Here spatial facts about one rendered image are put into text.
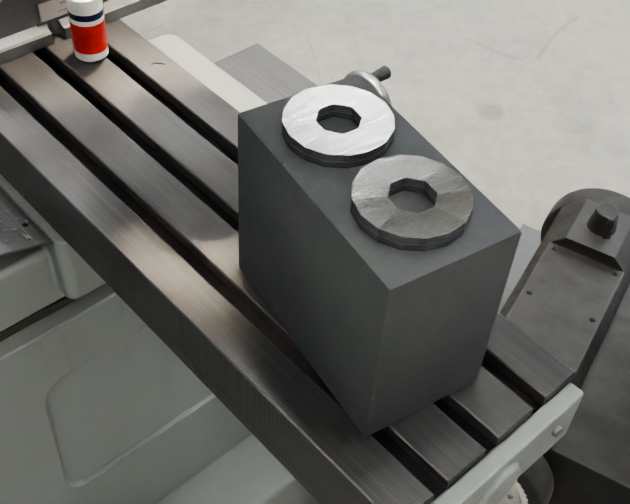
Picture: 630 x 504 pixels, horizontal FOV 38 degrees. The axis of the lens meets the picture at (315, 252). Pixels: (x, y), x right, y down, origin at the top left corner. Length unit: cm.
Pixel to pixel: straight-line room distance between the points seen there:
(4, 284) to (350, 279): 50
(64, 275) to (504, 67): 206
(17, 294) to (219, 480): 67
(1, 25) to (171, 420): 65
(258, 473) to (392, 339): 99
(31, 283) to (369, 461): 49
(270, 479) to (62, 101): 81
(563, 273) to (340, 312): 80
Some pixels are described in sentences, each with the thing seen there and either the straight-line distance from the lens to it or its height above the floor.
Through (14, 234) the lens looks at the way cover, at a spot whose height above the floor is 90.
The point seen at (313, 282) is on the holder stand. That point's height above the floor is 107.
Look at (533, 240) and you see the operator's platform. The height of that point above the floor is 40.
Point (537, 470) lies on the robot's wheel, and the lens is 127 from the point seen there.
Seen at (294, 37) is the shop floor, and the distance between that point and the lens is 295.
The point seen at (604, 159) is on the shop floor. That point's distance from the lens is 268.
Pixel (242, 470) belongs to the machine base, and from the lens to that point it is 165.
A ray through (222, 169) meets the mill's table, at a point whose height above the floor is 97.
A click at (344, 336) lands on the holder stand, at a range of 72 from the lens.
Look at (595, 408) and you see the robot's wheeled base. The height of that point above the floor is 57.
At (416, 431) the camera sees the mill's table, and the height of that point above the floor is 97.
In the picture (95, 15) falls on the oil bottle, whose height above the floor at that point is 103.
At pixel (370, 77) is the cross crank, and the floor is 73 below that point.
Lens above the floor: 162
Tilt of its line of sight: 46 degrees down
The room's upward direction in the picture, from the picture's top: 4 degrees clockwise
